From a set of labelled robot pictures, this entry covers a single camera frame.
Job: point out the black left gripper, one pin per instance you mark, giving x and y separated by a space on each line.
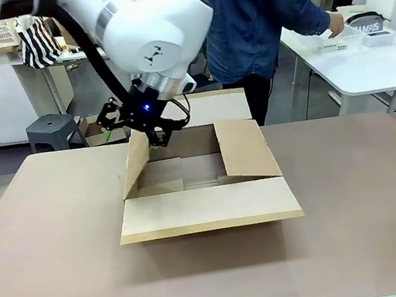
144 109

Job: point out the brown cardboard shipping box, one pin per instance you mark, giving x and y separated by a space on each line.
207 207

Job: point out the person's left forearm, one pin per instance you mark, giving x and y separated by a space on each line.
312 15

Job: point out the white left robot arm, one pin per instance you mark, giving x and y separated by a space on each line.
147 21

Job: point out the small open cardboard box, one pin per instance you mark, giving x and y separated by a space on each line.
93 133

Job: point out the large open cardboard box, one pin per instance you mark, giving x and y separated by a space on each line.
55 29

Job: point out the small white flat box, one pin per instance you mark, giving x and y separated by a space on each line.
376 39

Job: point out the person's left hand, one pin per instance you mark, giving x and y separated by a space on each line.
337 24

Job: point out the white desk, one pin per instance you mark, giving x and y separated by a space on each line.
60 87

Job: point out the grey plastic stool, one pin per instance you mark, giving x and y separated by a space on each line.
51 128

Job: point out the black white striped bag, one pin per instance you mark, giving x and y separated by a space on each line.
36 46

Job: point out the person in denim shirt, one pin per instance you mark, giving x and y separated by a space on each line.
256 15

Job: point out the white mesh tray basket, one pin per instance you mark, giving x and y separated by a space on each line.
344 40

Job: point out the white rounded table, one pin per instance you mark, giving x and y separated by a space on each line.
359 70

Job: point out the grey printed pouch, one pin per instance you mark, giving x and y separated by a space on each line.
371 27

